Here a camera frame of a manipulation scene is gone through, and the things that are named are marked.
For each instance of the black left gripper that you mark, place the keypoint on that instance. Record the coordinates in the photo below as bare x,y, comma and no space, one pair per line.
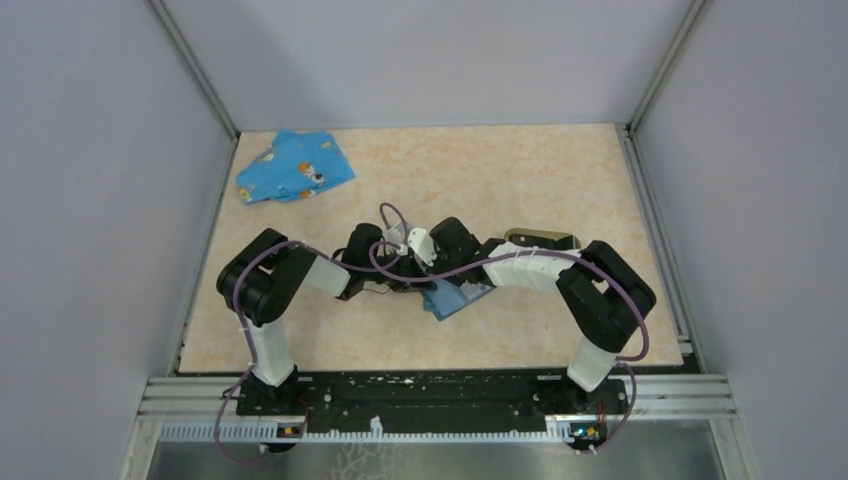
409,268

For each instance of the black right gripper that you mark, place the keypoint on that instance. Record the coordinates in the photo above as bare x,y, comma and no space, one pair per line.
436,268

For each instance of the blue card holder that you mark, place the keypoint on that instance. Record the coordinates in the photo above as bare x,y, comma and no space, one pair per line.
448,299

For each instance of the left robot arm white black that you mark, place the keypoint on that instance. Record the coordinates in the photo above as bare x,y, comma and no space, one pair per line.
260,282

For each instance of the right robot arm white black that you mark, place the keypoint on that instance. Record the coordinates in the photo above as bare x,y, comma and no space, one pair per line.
608,300

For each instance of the gold oval tray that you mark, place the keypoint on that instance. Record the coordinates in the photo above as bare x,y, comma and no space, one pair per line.
546,239

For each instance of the blue patterned cloth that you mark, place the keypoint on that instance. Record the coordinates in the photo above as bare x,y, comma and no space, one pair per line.
294,166

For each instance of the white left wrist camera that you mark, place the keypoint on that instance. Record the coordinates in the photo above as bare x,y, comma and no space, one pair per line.
395,236

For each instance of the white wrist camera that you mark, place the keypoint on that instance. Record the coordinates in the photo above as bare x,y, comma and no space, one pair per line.
395,236
422,245

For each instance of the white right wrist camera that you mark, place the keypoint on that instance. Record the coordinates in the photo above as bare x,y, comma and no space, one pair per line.
422,245

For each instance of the right aluminium corner post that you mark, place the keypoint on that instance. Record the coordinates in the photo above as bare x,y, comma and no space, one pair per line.
697,9

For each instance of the aluminium corner post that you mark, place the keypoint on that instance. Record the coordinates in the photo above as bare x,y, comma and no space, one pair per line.
697,9
190,62

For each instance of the white cable duct strip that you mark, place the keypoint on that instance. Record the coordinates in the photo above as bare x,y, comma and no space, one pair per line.
270,432

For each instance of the aluminium frame rail front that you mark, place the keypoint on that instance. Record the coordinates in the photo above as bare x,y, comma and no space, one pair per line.
652,397

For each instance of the left aluminium corner post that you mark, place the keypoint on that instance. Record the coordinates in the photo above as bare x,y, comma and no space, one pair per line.
190,62

